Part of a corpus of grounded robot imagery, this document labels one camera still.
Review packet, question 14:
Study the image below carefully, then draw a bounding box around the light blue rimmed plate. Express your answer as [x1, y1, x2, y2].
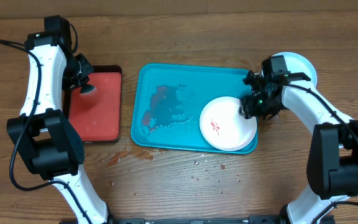
[262, 52, 318, 87]

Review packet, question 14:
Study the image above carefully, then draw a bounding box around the white plate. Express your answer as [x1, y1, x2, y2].
[199, 96, 257, 152]

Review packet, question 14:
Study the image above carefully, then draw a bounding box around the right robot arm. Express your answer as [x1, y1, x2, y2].
[239, 52, 358, 224]

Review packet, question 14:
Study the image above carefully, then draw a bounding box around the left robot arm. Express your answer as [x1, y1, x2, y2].
[6, 16, 117, 223]

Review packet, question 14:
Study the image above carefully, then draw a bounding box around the dark red water tray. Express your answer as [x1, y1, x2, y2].
[63, 65, 122, 142]

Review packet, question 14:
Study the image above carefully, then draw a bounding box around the blue plastic tray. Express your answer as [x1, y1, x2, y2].
[131, 63, 251, 153]

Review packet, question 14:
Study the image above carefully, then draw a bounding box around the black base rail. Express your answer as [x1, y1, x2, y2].
[117, 215, 285, 224]

